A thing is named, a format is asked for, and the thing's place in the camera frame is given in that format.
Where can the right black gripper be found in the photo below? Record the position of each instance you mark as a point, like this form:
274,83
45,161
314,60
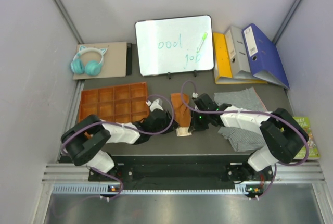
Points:
195,126

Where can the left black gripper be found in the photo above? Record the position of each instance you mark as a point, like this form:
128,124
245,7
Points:
168,119

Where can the orange underwear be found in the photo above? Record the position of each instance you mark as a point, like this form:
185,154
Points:
182,115

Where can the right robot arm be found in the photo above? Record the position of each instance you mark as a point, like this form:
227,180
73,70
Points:
283,136

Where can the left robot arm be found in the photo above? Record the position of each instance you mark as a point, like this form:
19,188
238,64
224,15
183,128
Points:
83,142

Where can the grey striped underwear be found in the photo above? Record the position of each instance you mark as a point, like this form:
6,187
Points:
242,140

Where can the orange compartment tray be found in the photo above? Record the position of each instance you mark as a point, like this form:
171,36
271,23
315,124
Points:
121,103

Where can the yellow binder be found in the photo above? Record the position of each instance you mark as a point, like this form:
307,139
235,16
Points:
222,70

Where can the grey binder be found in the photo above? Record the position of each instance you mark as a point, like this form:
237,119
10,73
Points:
238,57

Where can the beige board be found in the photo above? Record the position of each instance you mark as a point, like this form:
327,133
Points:
114,60

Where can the whiteboard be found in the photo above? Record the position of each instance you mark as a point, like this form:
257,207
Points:
169,45

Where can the teal cat-ear headphones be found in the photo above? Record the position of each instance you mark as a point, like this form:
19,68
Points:
92,68

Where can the green marker pen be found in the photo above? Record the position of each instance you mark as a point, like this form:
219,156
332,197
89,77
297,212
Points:
202,42

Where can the blue binder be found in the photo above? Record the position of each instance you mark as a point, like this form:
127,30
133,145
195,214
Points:
263,57

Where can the green treehouse book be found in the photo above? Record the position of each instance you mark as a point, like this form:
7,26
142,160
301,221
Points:
304,122

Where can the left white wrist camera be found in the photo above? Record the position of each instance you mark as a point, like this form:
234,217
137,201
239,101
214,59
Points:
156,104

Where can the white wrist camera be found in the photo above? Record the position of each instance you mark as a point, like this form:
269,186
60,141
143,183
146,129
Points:
194,95
156,104

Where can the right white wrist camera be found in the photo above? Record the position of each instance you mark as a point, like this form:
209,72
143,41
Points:
194,95

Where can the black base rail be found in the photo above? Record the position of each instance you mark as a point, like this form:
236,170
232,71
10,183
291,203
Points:
186,172

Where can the grey cable duct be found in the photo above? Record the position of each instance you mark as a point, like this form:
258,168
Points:
107,189

